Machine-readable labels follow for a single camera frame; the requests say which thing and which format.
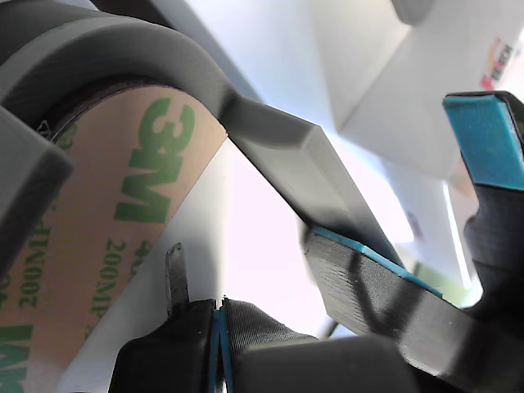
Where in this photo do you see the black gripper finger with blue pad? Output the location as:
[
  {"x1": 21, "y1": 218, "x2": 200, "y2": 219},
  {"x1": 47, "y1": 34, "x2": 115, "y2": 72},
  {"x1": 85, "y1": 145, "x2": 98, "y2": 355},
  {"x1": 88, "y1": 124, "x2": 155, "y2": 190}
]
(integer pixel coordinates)
[
  {"x1": 444, "y1": 90, "x2": 524, "y2": 312},
  {"x1": 305, "y1": 228, "x2": 524, "y2": 393}
]

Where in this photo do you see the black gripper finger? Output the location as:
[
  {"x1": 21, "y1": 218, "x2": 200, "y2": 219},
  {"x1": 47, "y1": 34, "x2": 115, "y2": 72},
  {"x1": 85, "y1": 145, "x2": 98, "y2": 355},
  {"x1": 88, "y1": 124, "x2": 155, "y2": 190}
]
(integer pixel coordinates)
[{"x1": 219, "y1": 298, "x2": 320, "y2": 393}]

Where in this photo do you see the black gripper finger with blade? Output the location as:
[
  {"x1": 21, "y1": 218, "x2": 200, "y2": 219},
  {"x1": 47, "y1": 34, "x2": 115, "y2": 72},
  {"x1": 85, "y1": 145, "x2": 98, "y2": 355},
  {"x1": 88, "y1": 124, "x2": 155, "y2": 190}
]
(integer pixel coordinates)
[{"x1": 110, "y1": 243, "x2": 220, "y2": 393}]

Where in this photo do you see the white Feetech cardboard box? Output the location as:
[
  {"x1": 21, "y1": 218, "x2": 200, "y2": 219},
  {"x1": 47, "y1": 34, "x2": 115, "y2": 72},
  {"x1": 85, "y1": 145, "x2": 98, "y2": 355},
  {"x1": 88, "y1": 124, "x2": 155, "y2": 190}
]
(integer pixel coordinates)
[{"x1": 314, "y1": 0, "x2": 524, "y2": 181}]

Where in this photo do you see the grey fixture with dark legs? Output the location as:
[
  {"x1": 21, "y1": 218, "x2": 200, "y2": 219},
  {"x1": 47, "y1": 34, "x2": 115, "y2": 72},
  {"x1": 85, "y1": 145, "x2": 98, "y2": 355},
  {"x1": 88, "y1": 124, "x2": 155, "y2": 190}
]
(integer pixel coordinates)
[{"x1": 0, "y1": 0, "x2": 406, "y2": 283}]

